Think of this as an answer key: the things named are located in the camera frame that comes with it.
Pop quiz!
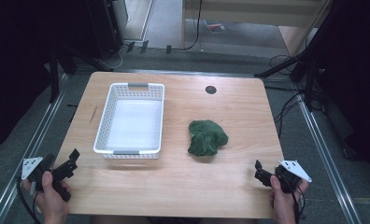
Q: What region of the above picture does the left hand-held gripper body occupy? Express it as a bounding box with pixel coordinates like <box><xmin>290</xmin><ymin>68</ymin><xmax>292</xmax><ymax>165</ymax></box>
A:
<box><xmin>21</xmin><ymin>154</ymin><xmax>78</xmax><ymax>202</ymax></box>

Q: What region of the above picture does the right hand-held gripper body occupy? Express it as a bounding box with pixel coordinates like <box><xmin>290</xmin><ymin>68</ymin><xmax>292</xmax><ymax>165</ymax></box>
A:
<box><xmin>254</xmin><ymin>160</ymin><xmax>313</xmax><ymax>194</ymax></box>

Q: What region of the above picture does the green broccoli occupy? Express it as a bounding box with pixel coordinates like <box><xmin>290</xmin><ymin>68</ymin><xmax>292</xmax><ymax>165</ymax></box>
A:
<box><xmin>187</xmin><ymin>119</ymin><xmax>230</xmax><ymax>158</ymax></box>

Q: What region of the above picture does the white plastic basket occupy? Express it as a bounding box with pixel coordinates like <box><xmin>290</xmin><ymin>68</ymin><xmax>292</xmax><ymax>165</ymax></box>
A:
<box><xmin>92</xmin><ymin>82</ymin><xmax>165</xmax><ymax>161</ymax></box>

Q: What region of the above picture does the person's left hand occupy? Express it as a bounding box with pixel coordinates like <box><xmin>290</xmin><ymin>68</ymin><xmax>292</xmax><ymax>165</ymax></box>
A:
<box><xmin>21</xmin><ymin>170</ymin><xmax>72</xmax><ymax>224</ymax></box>

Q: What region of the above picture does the person's right hand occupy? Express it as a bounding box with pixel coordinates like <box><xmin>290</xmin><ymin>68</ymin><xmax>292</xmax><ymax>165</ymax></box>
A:
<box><xmin>269</xmin><ymin>175</ymin><xmax>309</xmax><ymax>224</ymax></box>

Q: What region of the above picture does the black stand leg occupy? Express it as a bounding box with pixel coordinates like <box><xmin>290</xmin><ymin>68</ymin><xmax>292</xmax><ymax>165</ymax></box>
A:
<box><xmin>49</xmin><ymin>43</ymin><xmax>115</xmax><ymax>105</ymax></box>
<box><xmin>253</xmin><ymin>49</ymin><xmax>318</xmax><ymax>112</ymax></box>

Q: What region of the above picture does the black computer tower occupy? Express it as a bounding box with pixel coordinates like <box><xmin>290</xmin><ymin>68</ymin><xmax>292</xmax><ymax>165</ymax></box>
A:
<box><xmin>85</xmin><ymin>0</ymin><xmax>130</xmax><ymax>61</ymax></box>

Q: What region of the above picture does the light wooden cabinet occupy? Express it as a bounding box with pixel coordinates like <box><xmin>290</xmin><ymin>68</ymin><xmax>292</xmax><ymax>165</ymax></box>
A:
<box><xmin>180</xmin><ymin>0</ymin><xmax>334</xmax><ymax>58</ymax></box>

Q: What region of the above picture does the red and white booklet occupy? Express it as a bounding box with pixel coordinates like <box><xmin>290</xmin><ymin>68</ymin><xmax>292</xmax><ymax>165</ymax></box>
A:
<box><xmin>204</xmin><ymin>20</ymin><xmax>227</xmax><ymax>35</ymax></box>

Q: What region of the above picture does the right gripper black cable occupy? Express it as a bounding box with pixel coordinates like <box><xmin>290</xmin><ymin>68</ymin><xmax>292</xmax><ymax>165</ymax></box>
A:
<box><xmin>290</xmin><ymin>183</ymin><xmax>306</xmax><ymax>224</ymax></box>

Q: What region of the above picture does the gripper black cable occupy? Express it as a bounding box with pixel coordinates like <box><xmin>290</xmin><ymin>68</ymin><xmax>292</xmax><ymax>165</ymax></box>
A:
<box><xmin>290</xmin><ymin>183</ymin><xmax>306</xmax><ymax>224</ymax></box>
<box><xmin>16</xmin><ymin>178</ymin><xmax>42</xmax><ymax>224</ymax></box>

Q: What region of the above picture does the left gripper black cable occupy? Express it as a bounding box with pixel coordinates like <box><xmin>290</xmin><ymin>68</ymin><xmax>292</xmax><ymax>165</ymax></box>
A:
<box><xmin>16</xmin><ymin>178</ymin><xmax>42</xmax><ymax>224</ymax></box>

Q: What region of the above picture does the black floor cable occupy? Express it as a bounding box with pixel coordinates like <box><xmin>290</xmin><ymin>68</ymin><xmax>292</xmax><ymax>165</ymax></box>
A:
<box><xmin>268</xmin><ymin>54</ymin><xmax>308</xmax><ymax>139</ymax></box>

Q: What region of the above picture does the hanging black cable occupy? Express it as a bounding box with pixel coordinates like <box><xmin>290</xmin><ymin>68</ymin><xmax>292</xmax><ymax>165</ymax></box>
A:
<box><xmin>182</xmin><ymin>0</ymin><xmax>204</xmax><ymax>51</ymax></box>

